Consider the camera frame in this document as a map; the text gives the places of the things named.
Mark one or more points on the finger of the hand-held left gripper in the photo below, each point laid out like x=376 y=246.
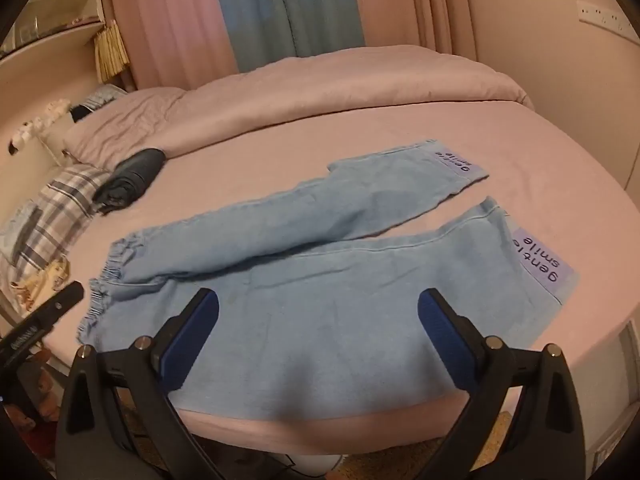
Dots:
x=55 y=307

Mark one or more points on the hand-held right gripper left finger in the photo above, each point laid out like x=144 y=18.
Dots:
x=192 y=340

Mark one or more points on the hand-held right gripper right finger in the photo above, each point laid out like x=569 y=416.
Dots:
x=442 y=340

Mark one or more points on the light blue denim pants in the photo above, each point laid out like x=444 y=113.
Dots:
x=325 y=285

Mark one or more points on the cartoon printed blanket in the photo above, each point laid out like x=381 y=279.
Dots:
x=35 y=285

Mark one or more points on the beige rug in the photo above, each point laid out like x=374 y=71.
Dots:
x=502 y=417

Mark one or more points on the plaid pillow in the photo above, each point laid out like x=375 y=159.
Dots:
x=55 y=200

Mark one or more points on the dark folded cloth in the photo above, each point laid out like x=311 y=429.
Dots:
x=132 y=177

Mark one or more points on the white round object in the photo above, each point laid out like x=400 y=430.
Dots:
x=315 y=462

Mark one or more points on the white plush toy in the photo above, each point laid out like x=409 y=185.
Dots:
x=37 y=122

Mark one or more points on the bed with pink sheet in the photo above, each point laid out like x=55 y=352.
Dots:
x=525 y=160

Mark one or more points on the pink pillow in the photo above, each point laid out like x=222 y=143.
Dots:
x=125 y=120

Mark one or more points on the striped cloth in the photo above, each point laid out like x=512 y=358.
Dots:
x=105 y=96

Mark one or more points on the yellow tassel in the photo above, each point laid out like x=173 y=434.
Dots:
x=112 y=52

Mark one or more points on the pink duvet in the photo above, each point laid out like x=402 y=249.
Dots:
x=350 y=90

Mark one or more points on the white curved shelf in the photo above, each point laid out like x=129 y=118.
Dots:
x=50 y=40

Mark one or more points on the pink curtain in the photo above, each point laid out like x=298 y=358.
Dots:
x=410 y=0
x=170 y=20

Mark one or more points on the blue curtain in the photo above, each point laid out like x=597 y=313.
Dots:
x=280 y=10

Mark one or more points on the white wall socket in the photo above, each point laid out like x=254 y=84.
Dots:
x=607 y=17

